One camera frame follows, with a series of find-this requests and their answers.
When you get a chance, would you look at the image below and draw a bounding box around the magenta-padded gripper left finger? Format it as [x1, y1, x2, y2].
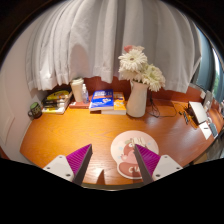
[43, 143, 93, 186]

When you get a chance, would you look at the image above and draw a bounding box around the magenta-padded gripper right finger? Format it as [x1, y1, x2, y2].
[133, 143, 184, 186]

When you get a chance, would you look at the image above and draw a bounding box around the white computer mouse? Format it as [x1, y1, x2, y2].
[130, 136, 148, 150]

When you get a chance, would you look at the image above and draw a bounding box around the round pink cartoon mouse pad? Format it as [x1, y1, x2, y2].
[110, 129, 160, 181]

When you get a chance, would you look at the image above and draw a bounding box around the white paper notepad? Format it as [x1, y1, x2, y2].
[198, 121, 213, 140]

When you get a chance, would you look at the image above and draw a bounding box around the yellow and white book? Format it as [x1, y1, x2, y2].
[41, 104, 69, 115]

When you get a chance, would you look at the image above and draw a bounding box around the dark mug with green inside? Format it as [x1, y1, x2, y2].
[27, 101, 43, 120]

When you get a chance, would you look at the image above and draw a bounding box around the flat red book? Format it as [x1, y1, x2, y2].
[68, 100, 91, 110]

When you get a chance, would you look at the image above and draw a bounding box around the silver laptop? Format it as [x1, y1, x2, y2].
[187, 101, 208, 125]

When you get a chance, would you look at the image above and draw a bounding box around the white ceramic vase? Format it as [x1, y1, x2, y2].
[125, 79, 149, 119]

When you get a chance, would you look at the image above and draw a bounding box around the yellow and black book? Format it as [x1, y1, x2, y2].
[45, 89, 73, 102]

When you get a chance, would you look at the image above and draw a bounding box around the small clear pump bottle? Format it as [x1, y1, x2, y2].
[81, 83, 90, 104]

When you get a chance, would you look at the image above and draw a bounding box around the white tumbler cup with lid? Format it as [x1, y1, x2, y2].
[70, 77, 85, 103]

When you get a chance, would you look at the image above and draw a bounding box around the blue and white book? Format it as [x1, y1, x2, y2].
[88, 89, 115, 112]

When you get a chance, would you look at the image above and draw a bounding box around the white daisy flower bunch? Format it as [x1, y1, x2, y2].
[118, 44, 167, 93]

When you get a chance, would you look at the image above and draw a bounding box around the white pleated curtain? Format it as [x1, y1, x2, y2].
[25, 0, 203, 95]

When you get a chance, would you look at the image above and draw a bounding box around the black cable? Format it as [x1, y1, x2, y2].
[146, 91, 178, 119]

